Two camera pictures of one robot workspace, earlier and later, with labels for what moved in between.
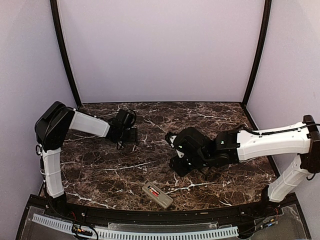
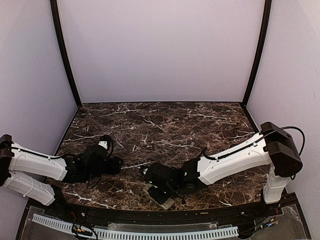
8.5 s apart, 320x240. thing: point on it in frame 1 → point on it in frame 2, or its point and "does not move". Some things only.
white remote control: x=161 y=197 does not move
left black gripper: x=133 y=138 → x=114 y=168
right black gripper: x=177 y=167 → x=160 y=198
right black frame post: x=267 y=14 does not move
